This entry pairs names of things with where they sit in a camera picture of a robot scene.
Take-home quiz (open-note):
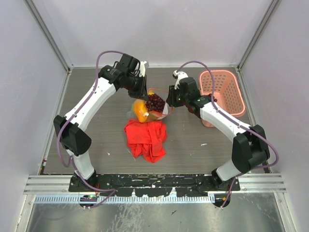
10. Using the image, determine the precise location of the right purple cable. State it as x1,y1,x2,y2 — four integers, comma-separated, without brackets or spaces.
173,60,280,210

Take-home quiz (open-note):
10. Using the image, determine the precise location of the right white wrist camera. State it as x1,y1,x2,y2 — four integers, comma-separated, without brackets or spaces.
173,70,188,89

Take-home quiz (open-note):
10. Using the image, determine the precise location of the clear zip bag orange zipper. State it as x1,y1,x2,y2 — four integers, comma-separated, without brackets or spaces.
131,88,173,123

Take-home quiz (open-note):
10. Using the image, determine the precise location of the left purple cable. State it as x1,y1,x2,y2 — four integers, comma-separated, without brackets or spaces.
56,50,125,208

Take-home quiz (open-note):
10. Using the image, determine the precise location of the red crumpled cloth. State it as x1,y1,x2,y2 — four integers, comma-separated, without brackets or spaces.
124,119,168,163

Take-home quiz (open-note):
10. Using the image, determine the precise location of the orange mango toy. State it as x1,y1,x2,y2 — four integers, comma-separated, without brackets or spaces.
131,100,149,123

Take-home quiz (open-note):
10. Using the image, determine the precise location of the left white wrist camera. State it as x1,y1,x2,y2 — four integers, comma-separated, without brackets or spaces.
139,61,149,77

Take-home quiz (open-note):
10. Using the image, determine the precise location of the dark purple grapes toy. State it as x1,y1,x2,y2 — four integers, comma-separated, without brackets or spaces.
145,94,166,113

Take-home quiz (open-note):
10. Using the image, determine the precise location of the slotted cable duct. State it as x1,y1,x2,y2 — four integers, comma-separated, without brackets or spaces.
34,194,215,204

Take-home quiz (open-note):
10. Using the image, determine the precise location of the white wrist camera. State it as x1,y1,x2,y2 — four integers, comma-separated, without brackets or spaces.
173,70,188,89
139,61,149,77

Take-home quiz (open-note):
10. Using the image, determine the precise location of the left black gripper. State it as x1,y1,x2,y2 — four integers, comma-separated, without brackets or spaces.
124,73,148,101

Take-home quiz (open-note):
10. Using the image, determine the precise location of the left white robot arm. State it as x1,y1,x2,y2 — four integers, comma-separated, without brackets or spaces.
53,52,149,192

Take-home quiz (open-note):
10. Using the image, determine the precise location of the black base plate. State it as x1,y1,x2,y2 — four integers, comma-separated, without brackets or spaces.
69,173,241,197

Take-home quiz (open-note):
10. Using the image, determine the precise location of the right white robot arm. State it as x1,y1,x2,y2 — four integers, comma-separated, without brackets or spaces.
167,77,270,190

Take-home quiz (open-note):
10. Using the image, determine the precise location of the pink plastic basket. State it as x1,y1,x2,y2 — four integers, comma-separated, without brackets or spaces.
198,70,246,118

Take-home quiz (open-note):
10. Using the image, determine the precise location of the purple cable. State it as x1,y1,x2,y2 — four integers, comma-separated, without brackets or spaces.
173,60,280,210
56,50,125,208

